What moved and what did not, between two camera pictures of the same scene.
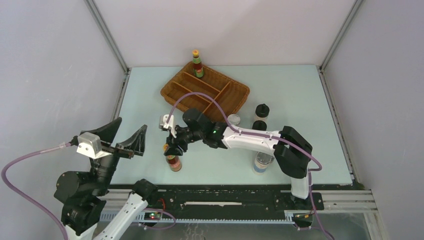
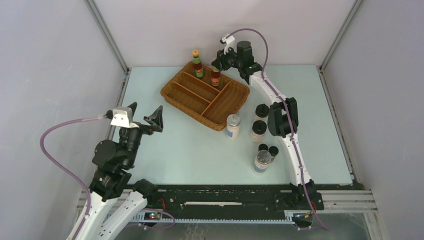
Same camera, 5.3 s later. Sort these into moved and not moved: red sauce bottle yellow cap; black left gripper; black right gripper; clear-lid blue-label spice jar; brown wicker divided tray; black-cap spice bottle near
Moved: black right gripper; black left gripper
Not moved: red sauce bottle yellow cap; black-cap spice bottle near; clear-lid blue-label spice jar; brown wicker divided tray
